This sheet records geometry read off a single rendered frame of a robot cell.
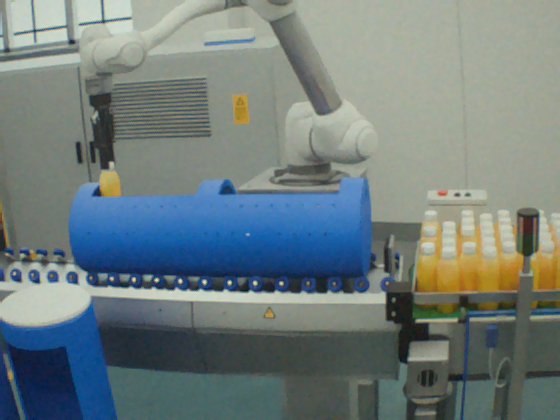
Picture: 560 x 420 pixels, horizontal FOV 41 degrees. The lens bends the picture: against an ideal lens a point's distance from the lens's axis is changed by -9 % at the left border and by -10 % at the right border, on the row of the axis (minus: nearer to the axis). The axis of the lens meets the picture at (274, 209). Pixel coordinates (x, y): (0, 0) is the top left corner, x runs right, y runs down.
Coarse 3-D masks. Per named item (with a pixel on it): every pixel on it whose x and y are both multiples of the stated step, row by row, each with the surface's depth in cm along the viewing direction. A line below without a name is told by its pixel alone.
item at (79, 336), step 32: (0, 320) 201; (32, 352) 222; (64, 352) 228; (96, 352) 209; (32, 384) 223; (64, 384) 231; (96, 384) 208; (32, 416) 221; (64, 416) 233; (96, 416) 209
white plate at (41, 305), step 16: (32, 288) 218; (48, 288) 217; (64, 288) 217; (80, 288) 216; (0, 304) 207; (16, 304) 207; (32, 304) 207; (48, 304) 206; (64, 304) 206; (80, 304) 205; (16, 320) 197; (32, 320) 196; (48, 320) 196; (64, 320) 198
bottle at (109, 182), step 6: (102, 174) 240; (108, 174) 239; (114, 174) 240; (102, 180) 239; (108, 180) 239; (114, 180) 240; (102, 186) 240; (108, 186) 239; (114, 186) 240; (102, 192) 240; (108, 192) 240; (114, 192) 240; (120, 192) 243
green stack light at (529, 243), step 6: (516, 234) 183; (528, 234) 180; (534, 234) 180; (516, 240) 183; (522, 240) 181; (528, 240) 181; (534, 240) 181; (516, 246) 184; (522, 246) 182; (528, 246) 181; (534, 246) 181; (522, 252) 182; (528, 252) 181; (534, 252) 182
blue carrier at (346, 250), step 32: (96, 192) 254; (224, 192) 246; (352, 192) 220; (96, 224) 233; (128, 224) 231; (160, 224) 228; (192, 224) 226; (224, 224) 224; (256, 224) 222; (288, 224) 220; (320, 224) 218; (352, 224) 217; (96, 256) 236; (128, 256) 233; (160, 256) 231; (192, 256) 229; (224, 256) 226; (256, 256) 224; (288, 256) 222; (320, 256) 220; (352, 256) 218
